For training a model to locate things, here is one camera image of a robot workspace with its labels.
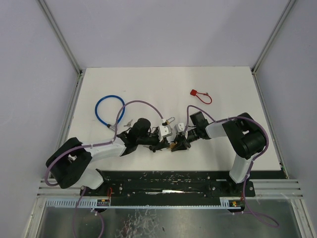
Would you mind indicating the blue cable lock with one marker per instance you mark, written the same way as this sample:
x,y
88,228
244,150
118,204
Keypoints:
x,y
105,110

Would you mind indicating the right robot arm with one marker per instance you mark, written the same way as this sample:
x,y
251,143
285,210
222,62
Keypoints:
x,y
247,137

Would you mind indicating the aluminium frame post right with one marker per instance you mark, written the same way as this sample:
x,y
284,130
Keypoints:
x,y
273,35

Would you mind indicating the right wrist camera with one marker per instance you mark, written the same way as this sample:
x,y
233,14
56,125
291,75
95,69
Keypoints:
x,y
180,129

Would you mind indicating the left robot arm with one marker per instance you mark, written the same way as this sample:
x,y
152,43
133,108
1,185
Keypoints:
x,y
69,165

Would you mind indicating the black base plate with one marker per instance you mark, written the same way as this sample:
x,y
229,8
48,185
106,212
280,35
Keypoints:
x,y
169,188

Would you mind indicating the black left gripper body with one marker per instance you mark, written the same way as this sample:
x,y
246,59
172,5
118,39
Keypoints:
x,y
158,143

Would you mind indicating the aluminium frame post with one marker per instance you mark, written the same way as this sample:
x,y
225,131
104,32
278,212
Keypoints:
x,y
59,35
273,35

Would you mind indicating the grey slotted cable duct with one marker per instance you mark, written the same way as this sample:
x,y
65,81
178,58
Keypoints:
x,y
93,203

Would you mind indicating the small brass padlock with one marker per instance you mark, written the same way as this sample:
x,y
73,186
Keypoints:
x,y
170,120

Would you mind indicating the red cable padlock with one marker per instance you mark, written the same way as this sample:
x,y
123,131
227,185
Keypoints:
x,y
199,95

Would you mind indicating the large brass padlock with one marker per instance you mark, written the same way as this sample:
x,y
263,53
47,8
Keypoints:
x,y
171,145

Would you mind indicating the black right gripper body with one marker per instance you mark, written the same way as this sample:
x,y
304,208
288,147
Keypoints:
x,y
184,141

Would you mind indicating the aluminium frame post left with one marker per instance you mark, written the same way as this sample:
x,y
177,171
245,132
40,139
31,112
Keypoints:
x,y
59,35

